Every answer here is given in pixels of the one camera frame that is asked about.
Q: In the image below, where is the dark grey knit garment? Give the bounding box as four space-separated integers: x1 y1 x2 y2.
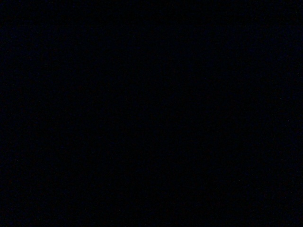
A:
0 0 303 227

